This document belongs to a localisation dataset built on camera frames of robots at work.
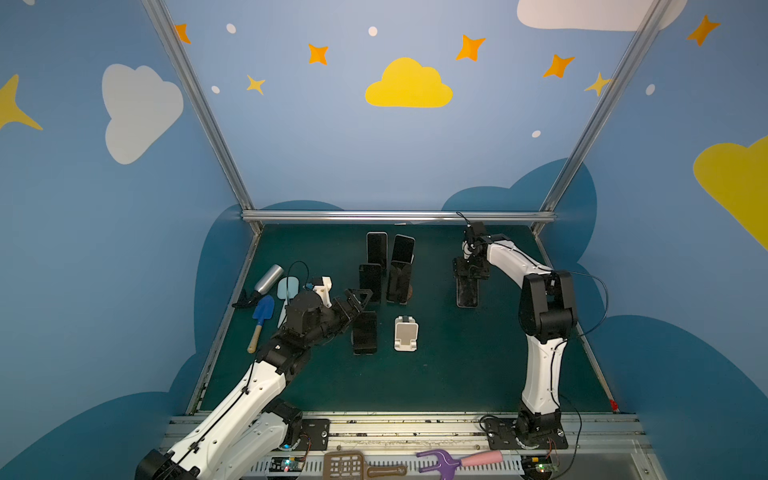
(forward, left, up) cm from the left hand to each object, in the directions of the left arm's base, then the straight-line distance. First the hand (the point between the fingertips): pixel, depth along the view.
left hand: (371, 303), depth 74 cm
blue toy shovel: (+9, +36, -20) cm, 42 cm away
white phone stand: (0, -10, -18) cm, 21 cm away
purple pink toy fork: (-32, -19, -22) cm, 43 cm away
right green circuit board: (-32, -41, -22) cm, 57 cm away
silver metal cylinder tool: (+13, +43, -21) cm, 50 cm away
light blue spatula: (+19, +31, -23) cm, 43 cm away
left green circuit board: (-32, +20, -22) cm, 43 cm away
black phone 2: (+29, -9, -12) cm, 32 cm away
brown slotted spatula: (-32, +4, -22) cm, 39 cm away
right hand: (+23, -32, -17) cm, 43 cm away
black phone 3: (+17, +1, -14) cm, 22 cm away
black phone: (+28, -1, -11) cm, 30 cm away
